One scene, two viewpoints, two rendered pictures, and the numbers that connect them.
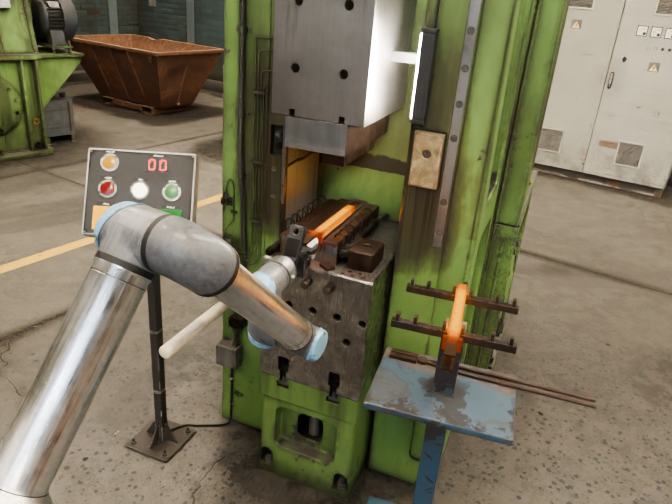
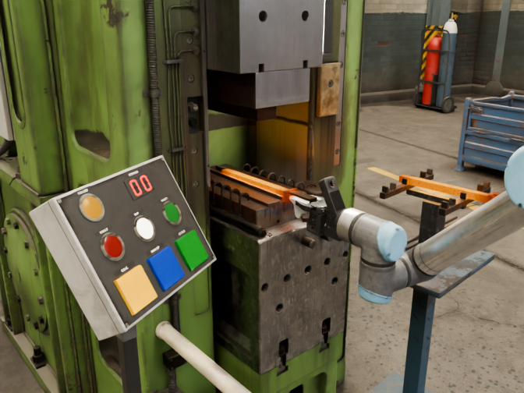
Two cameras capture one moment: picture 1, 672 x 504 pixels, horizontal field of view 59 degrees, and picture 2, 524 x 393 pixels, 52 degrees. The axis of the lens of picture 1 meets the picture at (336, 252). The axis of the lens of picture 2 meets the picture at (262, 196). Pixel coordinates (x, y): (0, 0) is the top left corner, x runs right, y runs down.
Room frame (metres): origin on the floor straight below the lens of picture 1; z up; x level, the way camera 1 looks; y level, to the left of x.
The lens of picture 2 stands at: (1.04, 1.41, 1.52)
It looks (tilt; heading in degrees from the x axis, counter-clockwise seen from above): 19 degrees down; 300
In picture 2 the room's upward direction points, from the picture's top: straight up
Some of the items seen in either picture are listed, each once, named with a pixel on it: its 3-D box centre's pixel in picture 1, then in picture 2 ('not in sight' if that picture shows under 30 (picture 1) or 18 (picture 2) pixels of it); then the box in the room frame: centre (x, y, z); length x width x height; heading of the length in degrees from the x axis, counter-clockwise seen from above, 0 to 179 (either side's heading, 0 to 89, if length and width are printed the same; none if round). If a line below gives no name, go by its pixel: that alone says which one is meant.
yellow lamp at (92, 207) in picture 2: (109, 162); (91, 207); (1.81, 0.74, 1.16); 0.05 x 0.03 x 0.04; 70
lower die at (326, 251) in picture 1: (332, 226); (238, 192); (1.94, 0.02, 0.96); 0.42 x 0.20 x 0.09; 160
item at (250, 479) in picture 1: (288, 478); not in sight; (1.70, 0.11, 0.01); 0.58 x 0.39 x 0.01; 70
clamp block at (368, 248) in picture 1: (366, 255); (310, 195); (1.74, -0.10, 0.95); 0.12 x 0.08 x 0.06; 160
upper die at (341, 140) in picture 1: (340, 124); (237, 80); (1.94, 0.02, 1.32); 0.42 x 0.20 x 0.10; 160
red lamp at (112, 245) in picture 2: (107, 188); (112, 246); (1.77, 0.74, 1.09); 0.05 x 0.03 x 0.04; 70
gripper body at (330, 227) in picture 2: (292, 263); (329, 218); (1.58, 0.12, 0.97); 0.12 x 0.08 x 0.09; 160
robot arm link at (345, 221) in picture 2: (281, 272); (353, 225); (1.50, 0.15, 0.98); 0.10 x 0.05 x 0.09; 70
